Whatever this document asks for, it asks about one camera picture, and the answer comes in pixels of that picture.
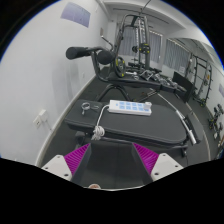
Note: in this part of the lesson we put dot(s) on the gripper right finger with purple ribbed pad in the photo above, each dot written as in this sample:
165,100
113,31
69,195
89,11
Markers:
151,165

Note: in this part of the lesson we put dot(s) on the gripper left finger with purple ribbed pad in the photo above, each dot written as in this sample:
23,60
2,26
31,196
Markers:
71,166

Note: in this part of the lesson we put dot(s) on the white charger plug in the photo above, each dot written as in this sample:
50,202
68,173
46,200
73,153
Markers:
147,105

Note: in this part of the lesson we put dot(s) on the black padded weight bench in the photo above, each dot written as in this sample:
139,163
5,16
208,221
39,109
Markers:
162,128

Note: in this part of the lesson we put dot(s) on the chrome barbell bar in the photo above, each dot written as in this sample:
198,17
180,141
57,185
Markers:
182,118

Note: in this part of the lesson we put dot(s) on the white power strip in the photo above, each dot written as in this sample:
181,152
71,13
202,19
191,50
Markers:
127,107

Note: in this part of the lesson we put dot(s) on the black box stand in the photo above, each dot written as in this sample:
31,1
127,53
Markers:
186,84

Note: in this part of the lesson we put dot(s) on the black storage rack right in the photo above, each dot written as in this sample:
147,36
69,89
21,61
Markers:
199,73

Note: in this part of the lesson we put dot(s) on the black yellow weight plate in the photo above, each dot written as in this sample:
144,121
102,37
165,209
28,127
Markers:
120,66

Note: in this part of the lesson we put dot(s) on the black leg roller attachment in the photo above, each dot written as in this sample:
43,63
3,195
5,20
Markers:
103,55

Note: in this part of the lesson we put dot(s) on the white wall socket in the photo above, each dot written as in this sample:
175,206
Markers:
41,117

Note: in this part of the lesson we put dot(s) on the wall poster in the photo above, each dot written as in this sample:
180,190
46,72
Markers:
76,13

